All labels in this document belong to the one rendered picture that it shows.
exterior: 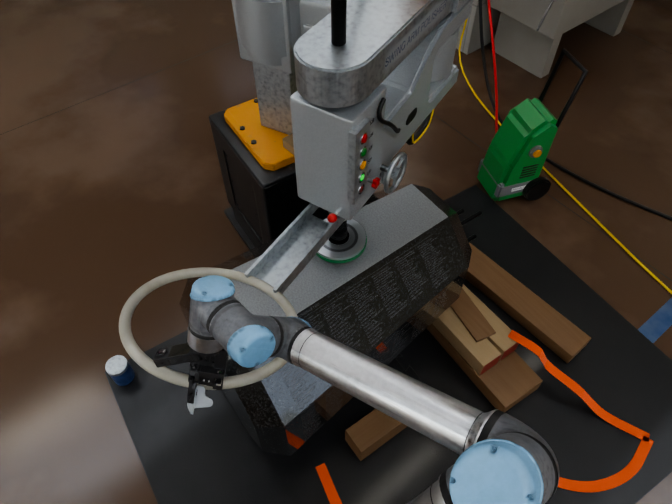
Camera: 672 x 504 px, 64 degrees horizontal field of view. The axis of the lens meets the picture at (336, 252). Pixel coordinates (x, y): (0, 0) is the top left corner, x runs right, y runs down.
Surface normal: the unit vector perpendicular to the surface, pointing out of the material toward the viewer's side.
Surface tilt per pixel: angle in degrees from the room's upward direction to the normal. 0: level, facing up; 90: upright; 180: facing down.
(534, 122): 34
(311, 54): 0
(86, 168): 0
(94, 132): 0
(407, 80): 40
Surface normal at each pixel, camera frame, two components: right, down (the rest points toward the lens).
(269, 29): -0.10, 0.78
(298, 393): 0.43, 0.00
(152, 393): 0.00, -0.62
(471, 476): -0.47, -0.23
